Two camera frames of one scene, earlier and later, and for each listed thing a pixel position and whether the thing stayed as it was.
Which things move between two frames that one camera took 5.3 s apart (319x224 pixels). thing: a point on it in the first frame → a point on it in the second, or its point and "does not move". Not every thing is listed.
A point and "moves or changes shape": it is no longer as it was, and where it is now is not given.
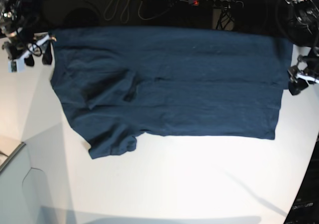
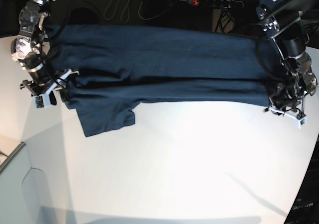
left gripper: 16,48 → 49,86
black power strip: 209,3 does not move
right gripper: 307,67 → 282,102
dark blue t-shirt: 117,84 moves or changes shape
